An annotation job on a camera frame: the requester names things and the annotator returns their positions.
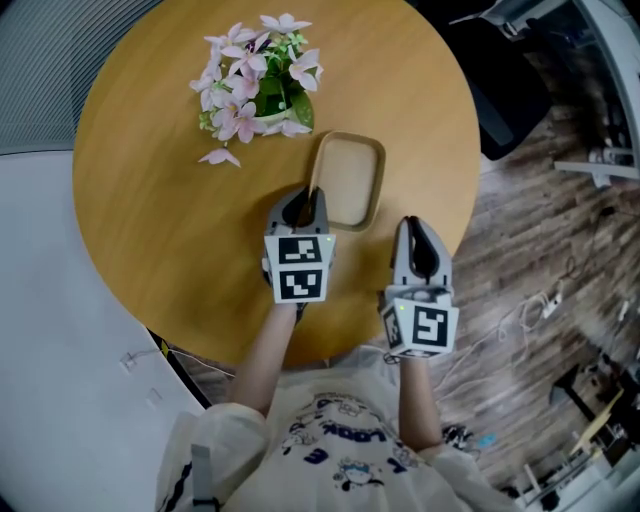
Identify round wooden table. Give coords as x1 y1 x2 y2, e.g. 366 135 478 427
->
72 0 482 369

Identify cream printed shirt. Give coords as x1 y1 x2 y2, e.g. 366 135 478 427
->
154 344 521 512

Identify person's right forearm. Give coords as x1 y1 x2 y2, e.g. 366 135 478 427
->
397 355 444 451

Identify white cable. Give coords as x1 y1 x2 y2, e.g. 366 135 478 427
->
434 292 551 391

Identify grey shoulder strap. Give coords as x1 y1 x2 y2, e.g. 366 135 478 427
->
189 442 221 512

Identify black and white gadget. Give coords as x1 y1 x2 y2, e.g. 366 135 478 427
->
442 424 476 449

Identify pink flowers in white pot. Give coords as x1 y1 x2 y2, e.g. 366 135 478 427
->
188 13 325 169

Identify beige rectangular tray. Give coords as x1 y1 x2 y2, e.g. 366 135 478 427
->
305 130 387 234

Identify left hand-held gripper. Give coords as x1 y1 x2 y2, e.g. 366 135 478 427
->
262 186 337 305

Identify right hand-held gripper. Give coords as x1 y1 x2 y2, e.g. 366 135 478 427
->
377 215 460 359

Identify person's left forearm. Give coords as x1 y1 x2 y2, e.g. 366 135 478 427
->
227 302 297 416

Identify black office chair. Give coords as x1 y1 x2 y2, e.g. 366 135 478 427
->
414 0 551 162

